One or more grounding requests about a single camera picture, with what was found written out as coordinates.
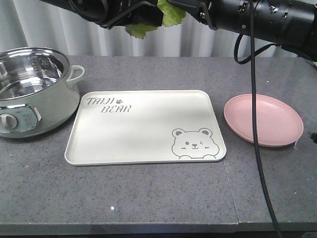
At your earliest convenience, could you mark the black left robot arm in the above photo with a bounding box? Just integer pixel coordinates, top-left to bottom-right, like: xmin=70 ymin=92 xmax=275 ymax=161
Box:
xmin=45 ymin=0 xmax=163 ymax=29

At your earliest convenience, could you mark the black cable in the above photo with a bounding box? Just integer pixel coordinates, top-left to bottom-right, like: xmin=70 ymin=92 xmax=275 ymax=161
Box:
xmin=234 ymin=0 xmax=284 ymax=238

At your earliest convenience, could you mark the pink round plate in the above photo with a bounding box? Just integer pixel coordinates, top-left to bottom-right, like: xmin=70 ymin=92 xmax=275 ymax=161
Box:
xmin=223 ymin=94 xmax=304 ymax=147

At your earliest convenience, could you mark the cream bear serving tray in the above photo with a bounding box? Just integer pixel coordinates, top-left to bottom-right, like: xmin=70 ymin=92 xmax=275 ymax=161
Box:
xmin=64 ymin=90 xmax=227 ymax=166

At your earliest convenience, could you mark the pale green electric cooking pot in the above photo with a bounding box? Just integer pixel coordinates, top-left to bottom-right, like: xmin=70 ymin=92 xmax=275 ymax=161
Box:
xmin=0 ymin=47 xmax=85 ymax=138

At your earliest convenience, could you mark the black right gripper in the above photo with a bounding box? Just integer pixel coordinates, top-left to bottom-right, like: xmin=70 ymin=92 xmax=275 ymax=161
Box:
xmin=167 ymin=0 xmax=217 ymax=30

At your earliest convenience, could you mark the green lettuce leaf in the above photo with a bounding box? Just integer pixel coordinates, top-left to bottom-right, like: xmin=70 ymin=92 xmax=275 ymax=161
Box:
xmin=125 ymin=0 xmax=186 ymax=39

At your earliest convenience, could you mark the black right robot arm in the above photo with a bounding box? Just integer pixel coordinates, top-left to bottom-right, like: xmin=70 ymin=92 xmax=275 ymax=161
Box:
xmin=172 ymin=0 xmax=317 ymax=147

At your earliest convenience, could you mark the white pleated curtain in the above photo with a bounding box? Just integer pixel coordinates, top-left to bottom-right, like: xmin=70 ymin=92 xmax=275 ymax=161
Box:
xmin=0 ymin=0 xmax=317 ymax=59

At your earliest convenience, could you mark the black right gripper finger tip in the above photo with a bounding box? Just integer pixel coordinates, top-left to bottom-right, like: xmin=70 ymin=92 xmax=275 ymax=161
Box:
xmin=311 ymin=132 xmax=317 ymax=143

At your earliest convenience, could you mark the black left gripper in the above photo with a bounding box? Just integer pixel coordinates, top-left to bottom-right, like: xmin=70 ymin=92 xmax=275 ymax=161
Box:
xmin=71 ymin=0 xmax=163 ymax=29

